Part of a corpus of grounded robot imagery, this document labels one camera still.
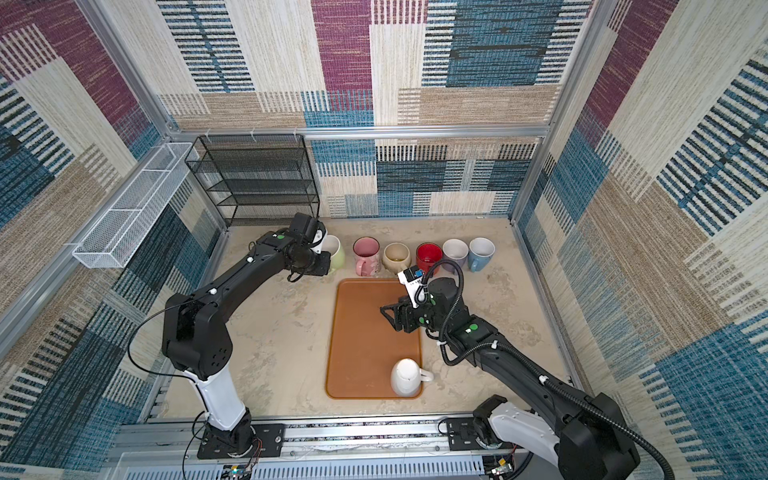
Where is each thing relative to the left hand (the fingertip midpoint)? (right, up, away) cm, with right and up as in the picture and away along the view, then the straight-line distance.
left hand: (328, 262), depth 90 cm
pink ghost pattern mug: (+11, +4, +11) cm, 16 cm away
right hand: (+19, -12, -12) cm, 25 cm away
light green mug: (+3, +2, -1) cm, 4 cm away
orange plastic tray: (+10, -25, +3) cm, 27 cm away
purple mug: (+41, +4, +14) cm, 43 cm away
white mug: (+22, -27, -17) cm, 39 cm away
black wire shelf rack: (-30, +29, +20) cm, 47 cm away
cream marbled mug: (+21, +2, +14) cm, 25 cm away
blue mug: (+48, +3, +9) cm, 49 cm away
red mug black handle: (+31, +2, +10) cm, 33 cm away
